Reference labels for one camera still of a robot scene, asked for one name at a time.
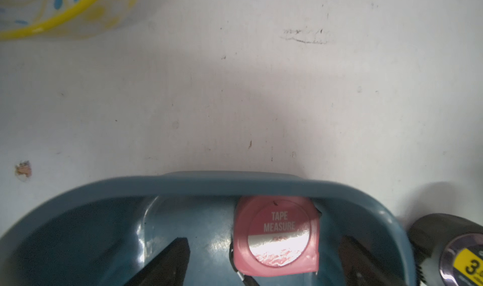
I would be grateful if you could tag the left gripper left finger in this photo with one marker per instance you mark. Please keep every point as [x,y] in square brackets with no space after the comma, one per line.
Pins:
[169,267]

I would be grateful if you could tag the teal plastic storage box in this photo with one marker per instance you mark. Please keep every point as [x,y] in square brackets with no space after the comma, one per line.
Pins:
[106,232]

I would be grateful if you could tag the pink tape measure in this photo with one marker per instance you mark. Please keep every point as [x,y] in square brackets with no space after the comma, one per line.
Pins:
[274,236]

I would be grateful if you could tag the yellow patterned small bowl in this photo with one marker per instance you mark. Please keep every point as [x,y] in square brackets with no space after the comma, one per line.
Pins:
[70,19]

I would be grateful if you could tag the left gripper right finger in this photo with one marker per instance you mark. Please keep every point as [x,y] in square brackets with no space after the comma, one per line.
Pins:
[360,267]

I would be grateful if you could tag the small black tape measure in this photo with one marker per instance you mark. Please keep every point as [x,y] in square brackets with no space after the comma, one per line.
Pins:
[447,250]

